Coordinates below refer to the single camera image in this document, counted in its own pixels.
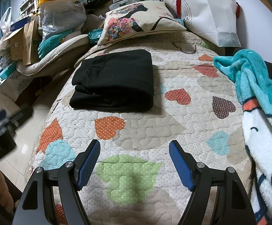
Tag brown paper bag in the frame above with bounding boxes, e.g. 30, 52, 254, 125
22, 19, 39, 65

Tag heart print quilt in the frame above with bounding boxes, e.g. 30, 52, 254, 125
25, 31, 258, 225

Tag teal cloth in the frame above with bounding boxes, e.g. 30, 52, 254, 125
37, 29, 76, 59

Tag person's left forearm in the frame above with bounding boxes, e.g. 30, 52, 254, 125
0, 166, 13, 216

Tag cardboard box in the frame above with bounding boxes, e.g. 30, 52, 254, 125
0, 27, 25, 62

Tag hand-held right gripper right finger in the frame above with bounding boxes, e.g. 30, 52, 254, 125
169, 140, 255, 225

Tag teal printed fleece blanket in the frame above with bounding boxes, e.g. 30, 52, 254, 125
213, 49, 272, 224

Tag white plastic bag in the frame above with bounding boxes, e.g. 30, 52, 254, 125
0, 7, 13, 34

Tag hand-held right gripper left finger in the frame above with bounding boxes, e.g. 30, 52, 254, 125
12, 139, 101, 225

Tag patterned cloth cover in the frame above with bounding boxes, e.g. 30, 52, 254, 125
0, 71, 41, 102

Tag clear plastic bag of bedding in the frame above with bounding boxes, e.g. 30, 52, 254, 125
38, 0, 87, 41

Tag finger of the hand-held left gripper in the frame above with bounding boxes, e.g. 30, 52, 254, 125
7, 107, 34, 132

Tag teal packet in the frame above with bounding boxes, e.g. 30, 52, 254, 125
87, 28, 105, 45

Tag floral printed pillow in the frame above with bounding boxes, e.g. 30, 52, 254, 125
97, 0, 187, 47

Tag black pants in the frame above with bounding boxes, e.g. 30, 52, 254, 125
69, 49, 155, 113

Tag beige folded cushion pad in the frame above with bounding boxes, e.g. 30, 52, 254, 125
16, 34, 90, 77

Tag white paper bag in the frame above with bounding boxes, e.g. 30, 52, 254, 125
163, 0, 242, 48

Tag white shelf with small things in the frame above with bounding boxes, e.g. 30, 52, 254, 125
19, 0, 39, 17

